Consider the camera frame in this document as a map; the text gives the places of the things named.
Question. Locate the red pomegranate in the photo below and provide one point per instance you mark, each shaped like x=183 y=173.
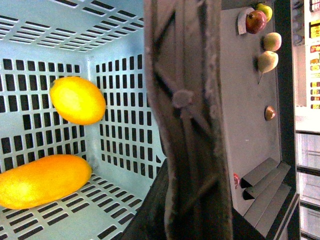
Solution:
x=255 y=21

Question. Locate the yellow lemon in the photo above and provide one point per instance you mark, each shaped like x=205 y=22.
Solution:
x=77 y=100

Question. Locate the pale pear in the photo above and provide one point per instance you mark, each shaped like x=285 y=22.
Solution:
x=266 y=62

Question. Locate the peach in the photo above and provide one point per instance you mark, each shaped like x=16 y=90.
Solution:
x=272 y=41

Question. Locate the light blue plastic basket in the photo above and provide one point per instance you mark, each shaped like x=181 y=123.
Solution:
x=101 y=41

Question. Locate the brown basket handle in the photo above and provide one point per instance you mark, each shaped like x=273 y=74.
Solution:
x=183 y=81

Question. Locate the black shelf dividers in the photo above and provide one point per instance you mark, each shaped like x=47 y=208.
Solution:
x=258 y=179

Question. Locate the brown onion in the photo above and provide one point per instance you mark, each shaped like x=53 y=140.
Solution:
x=269 y=113

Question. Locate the orange mango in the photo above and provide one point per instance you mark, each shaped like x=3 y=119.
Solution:
x=43 y=181

